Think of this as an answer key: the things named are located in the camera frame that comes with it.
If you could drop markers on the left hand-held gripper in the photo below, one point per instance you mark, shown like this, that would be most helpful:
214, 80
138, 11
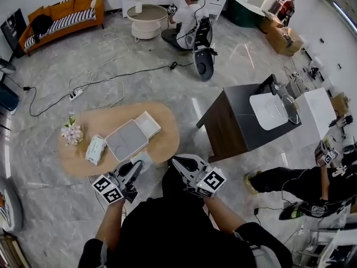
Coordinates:
110, 190

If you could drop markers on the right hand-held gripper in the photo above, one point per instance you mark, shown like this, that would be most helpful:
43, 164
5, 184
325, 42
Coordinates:
209, 181

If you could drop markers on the person's left forearm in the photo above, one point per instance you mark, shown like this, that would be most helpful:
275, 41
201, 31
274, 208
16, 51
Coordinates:
111, 225

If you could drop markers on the person's right forearm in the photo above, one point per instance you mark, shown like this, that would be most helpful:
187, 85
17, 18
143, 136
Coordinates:
223, 211

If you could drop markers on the oval wooden coffee table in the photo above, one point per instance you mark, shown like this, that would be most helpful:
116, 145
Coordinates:
164, 138

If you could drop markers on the white wet wipes pack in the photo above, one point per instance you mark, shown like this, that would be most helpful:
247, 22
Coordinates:
95, 149

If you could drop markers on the dark wooden vanity cabinet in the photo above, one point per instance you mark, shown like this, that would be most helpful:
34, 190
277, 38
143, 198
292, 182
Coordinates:
223, 130

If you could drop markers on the pink flower bouquet vase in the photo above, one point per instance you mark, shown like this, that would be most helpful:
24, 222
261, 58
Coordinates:
72, 133

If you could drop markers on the person's black clothes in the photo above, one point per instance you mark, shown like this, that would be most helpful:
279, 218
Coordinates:
173, 233

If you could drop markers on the white power strip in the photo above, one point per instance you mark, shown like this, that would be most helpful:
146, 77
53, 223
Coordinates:
76, 94

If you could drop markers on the white sink basin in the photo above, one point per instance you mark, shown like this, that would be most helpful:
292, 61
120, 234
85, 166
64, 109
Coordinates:
267, 113

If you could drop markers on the black power adapter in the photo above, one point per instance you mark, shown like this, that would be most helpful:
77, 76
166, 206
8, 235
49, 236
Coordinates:
173, 65

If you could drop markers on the black faucet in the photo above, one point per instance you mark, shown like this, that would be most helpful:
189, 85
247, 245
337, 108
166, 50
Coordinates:
267, 84

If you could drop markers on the glass pot lid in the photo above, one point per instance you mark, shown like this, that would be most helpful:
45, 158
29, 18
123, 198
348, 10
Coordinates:
291, 109

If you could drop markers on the white round lounge chair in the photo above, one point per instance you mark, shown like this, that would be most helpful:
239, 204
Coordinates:
12, 205

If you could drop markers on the white cube appliance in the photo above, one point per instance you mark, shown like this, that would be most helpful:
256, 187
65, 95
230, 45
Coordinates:
315, 113

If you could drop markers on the wooden shelf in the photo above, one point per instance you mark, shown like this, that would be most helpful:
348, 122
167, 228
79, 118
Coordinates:
12, 253

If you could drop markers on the round white side table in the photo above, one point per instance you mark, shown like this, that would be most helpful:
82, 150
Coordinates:
146, 21

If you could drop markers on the cardboard boxes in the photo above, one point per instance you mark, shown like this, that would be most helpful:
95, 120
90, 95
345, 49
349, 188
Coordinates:
284, 39

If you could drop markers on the dark green curved counter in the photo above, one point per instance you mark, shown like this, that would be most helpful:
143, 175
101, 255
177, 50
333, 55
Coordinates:
242, 13

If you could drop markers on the white vase yellow flowers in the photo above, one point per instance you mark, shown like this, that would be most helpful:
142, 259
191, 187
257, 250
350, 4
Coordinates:
138, 4

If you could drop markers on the black bag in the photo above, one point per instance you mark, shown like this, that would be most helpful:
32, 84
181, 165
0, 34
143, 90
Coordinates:
42, 25

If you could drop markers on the orange striped sofa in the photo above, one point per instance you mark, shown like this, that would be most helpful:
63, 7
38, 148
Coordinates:
62, 11

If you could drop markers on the black framed picture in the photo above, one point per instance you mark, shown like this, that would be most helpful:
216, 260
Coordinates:
12, 29

